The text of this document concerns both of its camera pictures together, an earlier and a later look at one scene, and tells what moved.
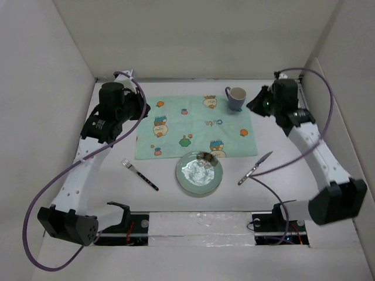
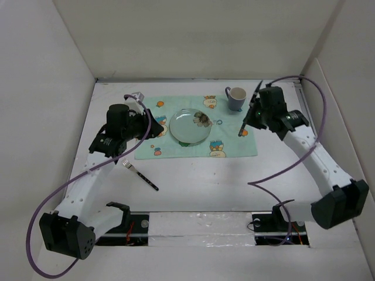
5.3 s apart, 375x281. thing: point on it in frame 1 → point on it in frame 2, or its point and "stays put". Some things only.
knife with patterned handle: [256, 164] → [248, 110]
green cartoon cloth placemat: [170, 126] stays put
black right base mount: [273, 229] stays put
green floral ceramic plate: [198, 176] → [190, 125]
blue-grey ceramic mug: [237, 96] stays put
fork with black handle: [128, 165] stays put
